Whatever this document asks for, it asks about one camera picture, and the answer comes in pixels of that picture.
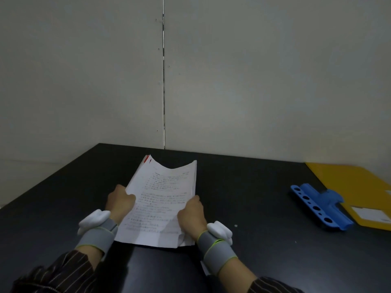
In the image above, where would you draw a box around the person's right hand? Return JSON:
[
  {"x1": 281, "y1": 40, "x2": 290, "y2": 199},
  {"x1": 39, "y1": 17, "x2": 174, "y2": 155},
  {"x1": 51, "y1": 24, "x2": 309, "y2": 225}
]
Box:
[{"x1": 177, "y1": 195, "x2": 208, "y2": 241}]

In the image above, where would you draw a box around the person's left hand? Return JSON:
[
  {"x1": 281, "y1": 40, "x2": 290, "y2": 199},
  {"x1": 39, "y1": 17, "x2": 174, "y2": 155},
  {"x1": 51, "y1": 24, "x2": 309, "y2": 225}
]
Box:
[{"x1": 105, "y1": 184, "x2": 137, "y2": 225}]

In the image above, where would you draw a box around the stack of printed white papers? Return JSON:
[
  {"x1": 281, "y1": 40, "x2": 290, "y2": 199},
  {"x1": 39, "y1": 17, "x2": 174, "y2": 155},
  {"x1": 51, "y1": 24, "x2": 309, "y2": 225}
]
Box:
[{"x1": 114, "y1": 154, "x2": 197, "y2": 249}]

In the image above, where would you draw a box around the person's right forearm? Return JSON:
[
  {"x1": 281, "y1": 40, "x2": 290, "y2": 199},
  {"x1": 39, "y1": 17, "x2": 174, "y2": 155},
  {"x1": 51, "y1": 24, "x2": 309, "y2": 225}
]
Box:
[{"x1": 217, "y1": 257, "x2": 303, "y2": 293}]

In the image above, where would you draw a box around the person's left forearm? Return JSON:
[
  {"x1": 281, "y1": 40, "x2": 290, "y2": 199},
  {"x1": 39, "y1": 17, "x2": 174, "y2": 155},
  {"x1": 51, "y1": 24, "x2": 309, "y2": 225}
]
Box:
[{"x1": 12, "y1": 245, "x2": 105, "y2": 293}]

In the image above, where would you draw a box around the white wrist tracker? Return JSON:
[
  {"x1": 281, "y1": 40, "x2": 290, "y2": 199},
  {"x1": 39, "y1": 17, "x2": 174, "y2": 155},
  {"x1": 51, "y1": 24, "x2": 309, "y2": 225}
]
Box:
[
  {"x1": 207, "y1": 221, "x2": 233, "y2": 246},
  {"x1": 77, "y1": 209, "x2": 111, "y2": 236}
]

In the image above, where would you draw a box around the grey wristband with green trim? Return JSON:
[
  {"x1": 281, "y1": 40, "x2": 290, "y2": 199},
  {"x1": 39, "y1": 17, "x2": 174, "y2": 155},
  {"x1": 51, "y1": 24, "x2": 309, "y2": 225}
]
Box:
[
  {"x1": 75, "y1": 218, "x2": 119, "y2": 257},
  {"x1": 197, "y1": 230, "x2": 238, "y2": 276}
]

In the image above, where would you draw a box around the blue plastic hole punch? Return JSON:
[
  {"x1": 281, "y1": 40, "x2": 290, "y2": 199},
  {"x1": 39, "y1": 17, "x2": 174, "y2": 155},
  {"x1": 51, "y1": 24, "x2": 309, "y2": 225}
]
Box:
[{"x1": 290, "y1": 183, "x2": 354, "y2": 232}]

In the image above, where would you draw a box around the yellow document folder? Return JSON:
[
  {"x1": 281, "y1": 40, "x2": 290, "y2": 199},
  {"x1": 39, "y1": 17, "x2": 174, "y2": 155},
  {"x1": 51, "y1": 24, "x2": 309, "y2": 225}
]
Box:
[{"x1": 305, "y1": 162, "x2": 391, "y2": 232}]

